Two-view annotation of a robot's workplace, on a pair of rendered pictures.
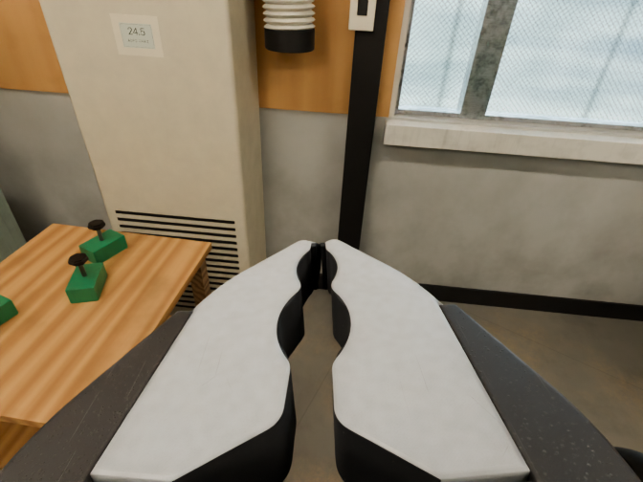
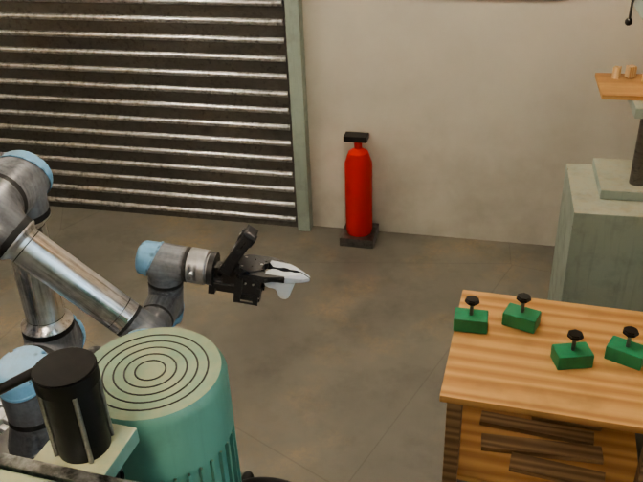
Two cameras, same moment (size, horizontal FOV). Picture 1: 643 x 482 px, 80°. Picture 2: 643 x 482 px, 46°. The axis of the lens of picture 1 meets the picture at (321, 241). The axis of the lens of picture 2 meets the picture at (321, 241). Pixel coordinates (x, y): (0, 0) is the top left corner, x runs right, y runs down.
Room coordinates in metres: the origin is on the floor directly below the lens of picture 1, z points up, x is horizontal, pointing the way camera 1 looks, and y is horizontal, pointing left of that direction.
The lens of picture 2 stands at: (0.38, -1.29, 2.07)
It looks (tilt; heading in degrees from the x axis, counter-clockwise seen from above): 30 degrees down; 101
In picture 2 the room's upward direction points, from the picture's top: 2 degrees counter-clockwise
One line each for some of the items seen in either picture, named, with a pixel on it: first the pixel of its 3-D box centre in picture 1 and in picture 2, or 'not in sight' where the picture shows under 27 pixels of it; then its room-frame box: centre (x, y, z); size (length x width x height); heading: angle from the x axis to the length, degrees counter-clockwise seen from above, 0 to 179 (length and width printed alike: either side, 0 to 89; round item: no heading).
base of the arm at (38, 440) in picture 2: not in sight; (38, 425); (-0.50, -0.15, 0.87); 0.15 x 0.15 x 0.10
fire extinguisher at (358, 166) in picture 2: not in sight; (359, 188); (-0.07, 2.21, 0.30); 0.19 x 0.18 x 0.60; 86
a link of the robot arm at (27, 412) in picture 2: not in sight; (28, 383); (-0.50, -0.15, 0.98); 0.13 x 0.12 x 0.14; 93
